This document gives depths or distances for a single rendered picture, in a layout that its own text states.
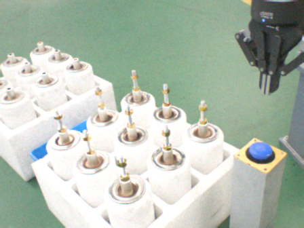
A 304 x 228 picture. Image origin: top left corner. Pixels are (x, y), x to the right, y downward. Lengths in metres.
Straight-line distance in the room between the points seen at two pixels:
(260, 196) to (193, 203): 0.15
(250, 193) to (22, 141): 0.68
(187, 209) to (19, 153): 0.57
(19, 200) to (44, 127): 0.23
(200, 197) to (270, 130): 0.54
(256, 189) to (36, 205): 0.66
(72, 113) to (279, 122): 0.72
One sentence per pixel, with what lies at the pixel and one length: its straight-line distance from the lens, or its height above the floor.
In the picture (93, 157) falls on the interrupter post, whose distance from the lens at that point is 0.75.
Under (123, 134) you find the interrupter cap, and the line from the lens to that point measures 0.82.
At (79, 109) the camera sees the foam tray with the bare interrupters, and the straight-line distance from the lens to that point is 1.14.
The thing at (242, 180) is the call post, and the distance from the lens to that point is 0.68.
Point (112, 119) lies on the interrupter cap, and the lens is 0.88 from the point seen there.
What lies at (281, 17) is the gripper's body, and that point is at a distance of 0.49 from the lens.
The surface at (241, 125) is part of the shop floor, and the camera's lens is 1.25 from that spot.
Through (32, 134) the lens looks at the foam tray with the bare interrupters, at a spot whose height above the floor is 0.15.
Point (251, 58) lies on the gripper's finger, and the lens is 0.56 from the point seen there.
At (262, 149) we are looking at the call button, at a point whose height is 0.33.
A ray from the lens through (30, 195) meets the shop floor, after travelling 1.12.
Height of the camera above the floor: 0.76
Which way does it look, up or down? 35 degrees down
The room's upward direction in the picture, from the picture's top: 6 degrees counter-clockwise
